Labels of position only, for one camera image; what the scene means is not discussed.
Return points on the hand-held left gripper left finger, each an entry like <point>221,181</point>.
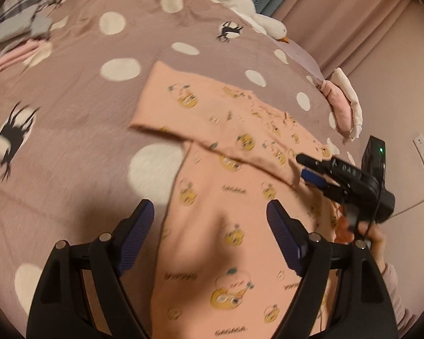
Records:
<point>137,235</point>

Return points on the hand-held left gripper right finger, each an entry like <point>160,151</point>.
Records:
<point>283,235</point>

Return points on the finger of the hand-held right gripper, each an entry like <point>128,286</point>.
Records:
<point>325,166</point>
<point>316,180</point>

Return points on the pink cartoon print garment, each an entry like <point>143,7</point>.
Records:
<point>212,197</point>

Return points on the person's right hand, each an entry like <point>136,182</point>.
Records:
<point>374,243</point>

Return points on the white crumpled garment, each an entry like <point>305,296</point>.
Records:
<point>353,102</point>

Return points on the mauve polka dot blanket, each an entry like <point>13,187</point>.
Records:
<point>74,113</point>

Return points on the pink curtain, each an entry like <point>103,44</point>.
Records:
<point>357,17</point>

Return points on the light pink cloth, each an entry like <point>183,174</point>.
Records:
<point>14,56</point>

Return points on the grey cloth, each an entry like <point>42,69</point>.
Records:
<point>24,30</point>

